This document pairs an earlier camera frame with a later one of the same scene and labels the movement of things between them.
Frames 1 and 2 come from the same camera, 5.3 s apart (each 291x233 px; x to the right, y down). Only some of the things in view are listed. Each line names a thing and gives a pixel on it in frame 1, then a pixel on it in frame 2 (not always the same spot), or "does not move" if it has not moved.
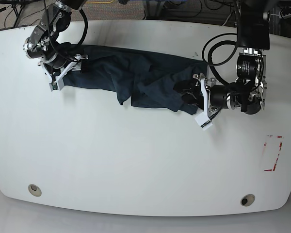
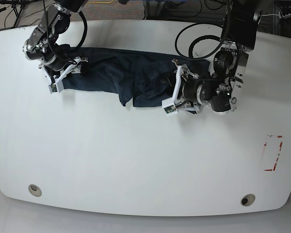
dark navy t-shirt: x=148 y=81 does not move
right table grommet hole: x=247 y=200 does not move
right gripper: x=215 y=96 to x=182 y=74
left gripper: x=56 y=75 does not move
